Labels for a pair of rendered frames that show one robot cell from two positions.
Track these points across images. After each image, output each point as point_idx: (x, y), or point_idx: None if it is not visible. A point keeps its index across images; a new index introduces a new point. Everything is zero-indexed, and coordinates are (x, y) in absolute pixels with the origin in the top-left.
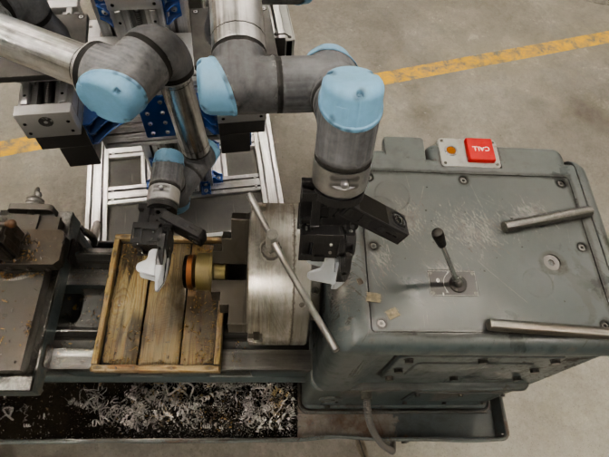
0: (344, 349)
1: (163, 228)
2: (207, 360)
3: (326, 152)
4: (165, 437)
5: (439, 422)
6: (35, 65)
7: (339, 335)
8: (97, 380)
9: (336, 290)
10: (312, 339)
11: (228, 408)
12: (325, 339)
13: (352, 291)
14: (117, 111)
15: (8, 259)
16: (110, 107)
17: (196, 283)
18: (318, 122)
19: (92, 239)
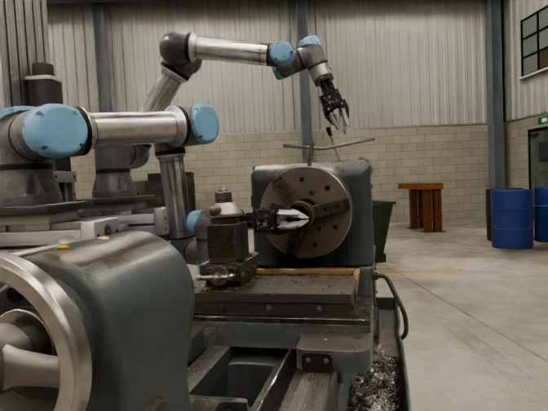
0: (368, 165)
1: (263, 209)
2: (350, 276)
3: (322, 55)
4: (403, 408)
5: (386, 320)
6: (148, 125)
7: (361, 165)
8: (349, 377)
9: (337, 166)
10: (340, 261)
11: (376, 361)
12: (369, 139)
13: (339, 161)
14: (214, 126)
15: (248, 249)
16: (211, 125)
17: (309, 208)
18: (313, 50)
19: None
